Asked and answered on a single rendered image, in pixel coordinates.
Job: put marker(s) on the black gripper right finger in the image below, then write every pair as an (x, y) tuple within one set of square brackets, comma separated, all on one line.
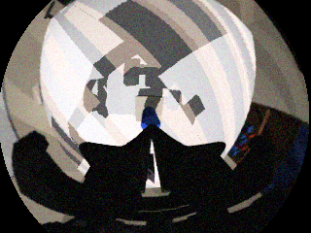
[(171, 155)]

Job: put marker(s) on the dark blue cylinder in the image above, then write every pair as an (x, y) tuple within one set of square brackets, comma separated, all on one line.
[(149, 117)]

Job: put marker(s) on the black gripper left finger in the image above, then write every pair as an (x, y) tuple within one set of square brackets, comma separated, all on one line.
[(131, 157)]

